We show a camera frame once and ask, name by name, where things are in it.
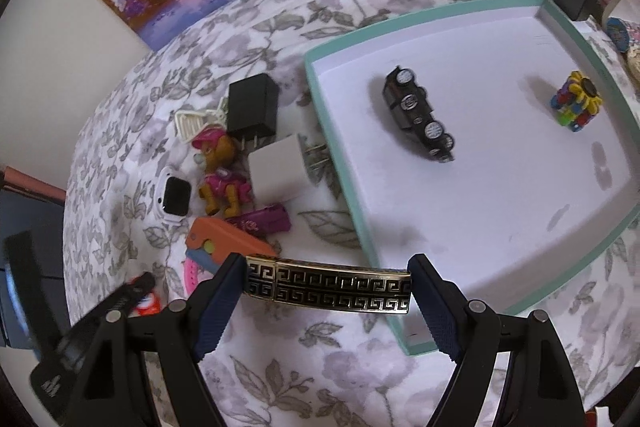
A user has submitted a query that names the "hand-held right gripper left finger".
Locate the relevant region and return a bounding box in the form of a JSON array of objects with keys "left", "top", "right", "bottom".
[{"left": 65, "top": 253, "right": 247, "bottom": 427}]

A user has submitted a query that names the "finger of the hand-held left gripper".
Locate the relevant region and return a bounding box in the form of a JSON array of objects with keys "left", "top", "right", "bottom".
[{"left": 57, "top": 271, "right": 156, "bottom": 358}]

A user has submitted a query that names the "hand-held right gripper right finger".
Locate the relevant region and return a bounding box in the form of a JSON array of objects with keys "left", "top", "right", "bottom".
[{"left": 409, "top": 253, "right": 586, "bottom": 427}]

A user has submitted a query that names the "orange and blue case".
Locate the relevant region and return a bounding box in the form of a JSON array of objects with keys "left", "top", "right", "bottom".
[{"left": 184, "top": 216, "right": 279, "bottom": 279}]

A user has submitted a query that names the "purple lighter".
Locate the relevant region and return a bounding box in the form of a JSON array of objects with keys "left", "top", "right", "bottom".
[{"left": 225, "top": 204, "right": 292, "bottom": 236}]

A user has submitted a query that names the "gold black patterned hair clip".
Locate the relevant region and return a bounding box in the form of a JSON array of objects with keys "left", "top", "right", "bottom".
[{"left": 245, "top": 254, "right": 413, "bottom": 315}]

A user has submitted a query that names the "teal edged white box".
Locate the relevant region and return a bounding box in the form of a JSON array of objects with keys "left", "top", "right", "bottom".
[{"left": 304, "top": 0, "right": 640, "bottom": 356}]

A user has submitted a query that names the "pink toy dog figure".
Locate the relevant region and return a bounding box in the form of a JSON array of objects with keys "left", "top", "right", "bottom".
[{"left": 192, "top": 127, "right": 254, "bottom": 216}]

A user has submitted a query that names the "white wall charger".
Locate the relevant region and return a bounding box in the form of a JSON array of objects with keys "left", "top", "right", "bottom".
[{"left": 248, "top": 134, "right": 332, "bottom": 204}]

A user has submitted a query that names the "red and white small item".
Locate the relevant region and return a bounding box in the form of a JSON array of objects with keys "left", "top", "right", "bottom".
[{"left": 130, "top": 279, "right": 162, "bottom": 317}]

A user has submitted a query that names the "white smartwatch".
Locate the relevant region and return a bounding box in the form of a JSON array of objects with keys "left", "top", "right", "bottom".
[{"left": 149, "top": 166, "right": 194, "bottom": 224}]

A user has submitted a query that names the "dark furniture piece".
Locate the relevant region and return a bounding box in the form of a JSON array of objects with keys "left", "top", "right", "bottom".
[{"left": 0, "top": 166, "right": 72, "bottom": 350}]

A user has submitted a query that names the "white plastic toy chair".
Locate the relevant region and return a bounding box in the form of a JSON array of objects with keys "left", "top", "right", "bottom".
[{"left": 174, "top": 99, "right": 231, "bottom": 144}]

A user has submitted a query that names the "black toy car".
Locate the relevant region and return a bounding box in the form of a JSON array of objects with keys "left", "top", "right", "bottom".
[{"left": 382, "top": 65, "right": 457, "bottom": 164}]

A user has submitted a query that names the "grey floral cloth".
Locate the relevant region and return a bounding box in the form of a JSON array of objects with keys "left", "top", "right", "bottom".
[{"left": 62, "top": 0, "right": 640, "bottom": 427}]

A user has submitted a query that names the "colourful gear toy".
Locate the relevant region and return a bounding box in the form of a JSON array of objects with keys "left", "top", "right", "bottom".
[{"left": 550, "top": 70, "right": 601, "bottom": 133}]

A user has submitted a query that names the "colourful foil cylinder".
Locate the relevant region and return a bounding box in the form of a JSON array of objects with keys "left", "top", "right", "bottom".
[{"left": 605, "top": 17, "right": 640, "bottom": 54}]

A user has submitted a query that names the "pink strap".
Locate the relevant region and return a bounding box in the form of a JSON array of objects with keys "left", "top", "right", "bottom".
[{"left": 182, "top": 257, "right": 217, "bottom": 299}]

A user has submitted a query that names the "black wall charger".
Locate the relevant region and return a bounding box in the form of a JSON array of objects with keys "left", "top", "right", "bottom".
[{"left": 227, "top": 74, "right": 280, "bottom": 152}]

